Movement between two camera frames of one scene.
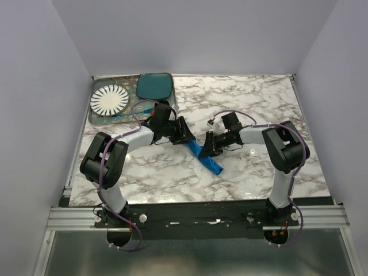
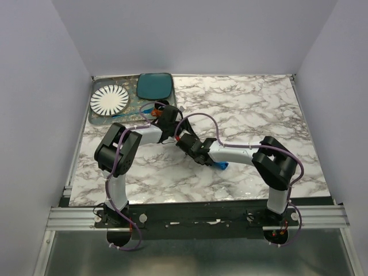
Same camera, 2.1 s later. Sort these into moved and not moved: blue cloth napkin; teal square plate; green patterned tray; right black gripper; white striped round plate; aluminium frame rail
Moved: blue cloth napkin; right black gripper
Not moved: aluminium frame rail; white striped round plate; green patterned tray; teal square plate
